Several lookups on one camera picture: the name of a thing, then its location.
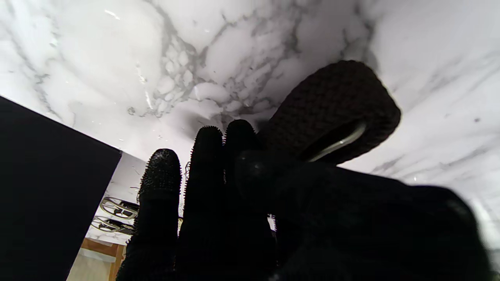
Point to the black square storage box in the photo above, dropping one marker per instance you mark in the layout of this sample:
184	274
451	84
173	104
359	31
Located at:
47	195

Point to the printed room scene backdrop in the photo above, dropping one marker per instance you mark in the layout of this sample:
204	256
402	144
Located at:
93	261

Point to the black woven belt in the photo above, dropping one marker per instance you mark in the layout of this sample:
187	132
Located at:
332	101

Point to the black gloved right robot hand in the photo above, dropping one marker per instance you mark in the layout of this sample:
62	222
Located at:
312	226

